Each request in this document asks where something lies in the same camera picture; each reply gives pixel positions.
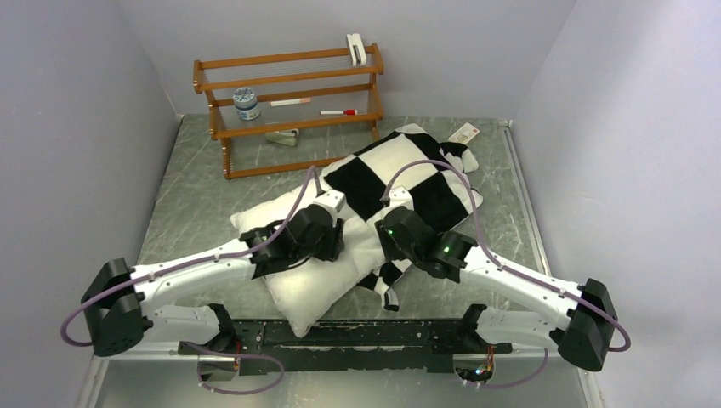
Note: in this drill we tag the black white checkered pillowcase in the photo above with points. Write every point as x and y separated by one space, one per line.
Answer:
434 173

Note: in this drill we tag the white pillow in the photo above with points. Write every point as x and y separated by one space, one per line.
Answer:
303 295

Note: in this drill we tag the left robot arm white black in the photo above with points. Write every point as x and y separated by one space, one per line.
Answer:
127 306

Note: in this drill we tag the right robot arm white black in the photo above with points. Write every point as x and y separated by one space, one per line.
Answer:
577 320

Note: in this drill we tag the white marker red cap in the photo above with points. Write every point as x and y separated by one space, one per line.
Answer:
348 112

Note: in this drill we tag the green white stapler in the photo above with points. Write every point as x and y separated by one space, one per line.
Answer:
285 137

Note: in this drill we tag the small white green box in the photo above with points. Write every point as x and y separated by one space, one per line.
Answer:
464 134

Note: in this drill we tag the white marker pink cap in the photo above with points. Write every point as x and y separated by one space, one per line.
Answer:
287 102

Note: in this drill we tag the wooden shelf rack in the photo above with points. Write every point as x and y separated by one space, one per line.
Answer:
326 76

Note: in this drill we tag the blue white round jar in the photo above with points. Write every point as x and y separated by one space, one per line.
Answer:
246 103

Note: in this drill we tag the white clip on rack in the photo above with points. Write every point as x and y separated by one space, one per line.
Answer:
356 49

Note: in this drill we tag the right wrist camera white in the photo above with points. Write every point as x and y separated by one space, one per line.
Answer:
399 197

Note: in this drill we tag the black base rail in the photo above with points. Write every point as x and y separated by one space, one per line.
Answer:
362 345

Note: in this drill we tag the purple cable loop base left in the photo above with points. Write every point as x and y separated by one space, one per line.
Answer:
239 360

